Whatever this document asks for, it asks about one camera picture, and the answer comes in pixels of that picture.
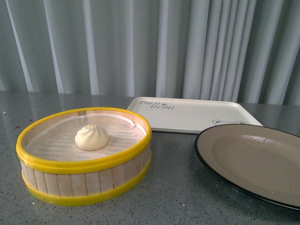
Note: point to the white steamed bun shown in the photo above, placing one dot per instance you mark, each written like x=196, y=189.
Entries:
x=91, y=137

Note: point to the beige plate with black rim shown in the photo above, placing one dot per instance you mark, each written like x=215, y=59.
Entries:
x=260, y=161

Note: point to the white rectangular bear tray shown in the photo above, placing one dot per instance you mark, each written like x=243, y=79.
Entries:
x=187, y=115

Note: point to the yellow rimmed wooden steamer basket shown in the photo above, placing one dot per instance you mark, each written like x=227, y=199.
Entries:
x=77, y=183

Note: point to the white steamer liner cloth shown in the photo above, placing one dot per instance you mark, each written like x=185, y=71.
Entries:
x=57, y=143

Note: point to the grey pleated curtain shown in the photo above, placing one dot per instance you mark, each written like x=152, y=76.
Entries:
x=228, y=50

